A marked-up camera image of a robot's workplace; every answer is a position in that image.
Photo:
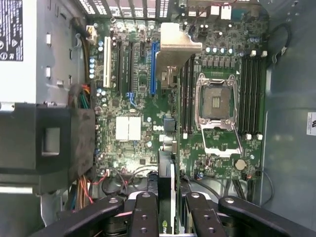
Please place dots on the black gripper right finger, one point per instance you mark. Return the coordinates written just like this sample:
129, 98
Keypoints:
205, 217

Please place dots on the white expansion slot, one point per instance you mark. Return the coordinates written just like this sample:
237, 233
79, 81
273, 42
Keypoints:
106, 61

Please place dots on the coin cell battery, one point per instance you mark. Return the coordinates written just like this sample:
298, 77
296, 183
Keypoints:
240, 164

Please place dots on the black plastic duct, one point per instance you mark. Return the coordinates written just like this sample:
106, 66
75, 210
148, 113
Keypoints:
24, 148

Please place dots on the long black expansion slot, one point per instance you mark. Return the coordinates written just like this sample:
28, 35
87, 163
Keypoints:
119, 66
130, 66

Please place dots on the metal socket cover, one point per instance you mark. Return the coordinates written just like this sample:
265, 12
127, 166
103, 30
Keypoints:
221, 153

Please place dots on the CPU socket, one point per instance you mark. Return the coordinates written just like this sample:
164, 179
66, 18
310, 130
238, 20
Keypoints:
217, 101

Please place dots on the black RAM slot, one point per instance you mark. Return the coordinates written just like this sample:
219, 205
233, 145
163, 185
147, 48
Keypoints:
243, 98
254, 98
248, 98
190, 98
260, 98
182, 98
194, 98

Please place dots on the short black expansion slot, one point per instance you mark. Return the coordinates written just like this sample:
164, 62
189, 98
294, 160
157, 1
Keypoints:
143, 49

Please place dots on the white power connector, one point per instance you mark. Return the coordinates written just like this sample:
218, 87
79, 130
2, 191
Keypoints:
91, 34

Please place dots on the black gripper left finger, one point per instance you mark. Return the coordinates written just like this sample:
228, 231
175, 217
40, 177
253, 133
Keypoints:
144, 217

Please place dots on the blue expansion slot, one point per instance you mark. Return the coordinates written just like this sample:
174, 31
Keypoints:
153, 69

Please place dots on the grey power supply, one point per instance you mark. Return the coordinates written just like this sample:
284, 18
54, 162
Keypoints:
49, 61

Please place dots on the white case sticker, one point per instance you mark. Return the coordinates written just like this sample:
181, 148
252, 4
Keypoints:
311, 123

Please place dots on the green motherboard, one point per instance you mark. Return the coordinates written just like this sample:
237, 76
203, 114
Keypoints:
138, 74

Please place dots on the silver chipset heatsink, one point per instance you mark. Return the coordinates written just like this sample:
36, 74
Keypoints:
128, 128

